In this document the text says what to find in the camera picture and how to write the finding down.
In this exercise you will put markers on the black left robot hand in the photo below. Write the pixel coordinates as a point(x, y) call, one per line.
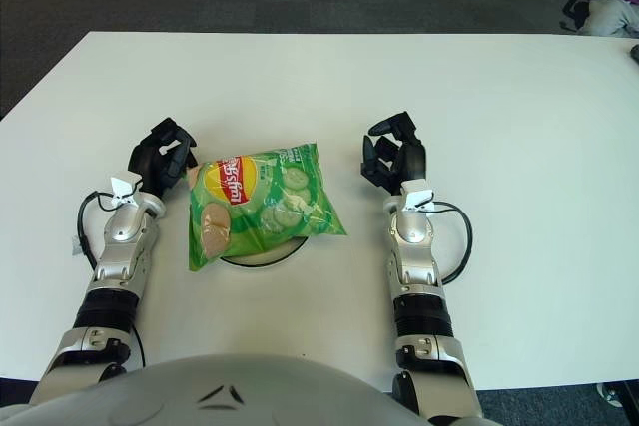
point(155, 161)

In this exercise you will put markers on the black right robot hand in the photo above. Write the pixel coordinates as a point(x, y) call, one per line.
point(412, 161)

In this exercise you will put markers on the green chips snack bag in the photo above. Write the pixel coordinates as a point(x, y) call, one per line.
point(259, 206)

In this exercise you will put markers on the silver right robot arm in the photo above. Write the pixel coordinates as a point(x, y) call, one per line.
point(414, 231)

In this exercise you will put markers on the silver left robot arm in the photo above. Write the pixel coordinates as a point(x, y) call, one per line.
point(125, 226)

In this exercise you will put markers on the white plate black rim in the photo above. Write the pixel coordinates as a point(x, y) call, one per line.
point(259, 260)

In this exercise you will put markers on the grey robot torso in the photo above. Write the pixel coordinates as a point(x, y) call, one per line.
point(224, 386)

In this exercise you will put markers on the dark object on table edge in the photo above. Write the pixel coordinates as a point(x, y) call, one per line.
point(635, 52)

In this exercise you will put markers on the chair caster base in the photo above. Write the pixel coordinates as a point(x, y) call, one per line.
point(611, 391)

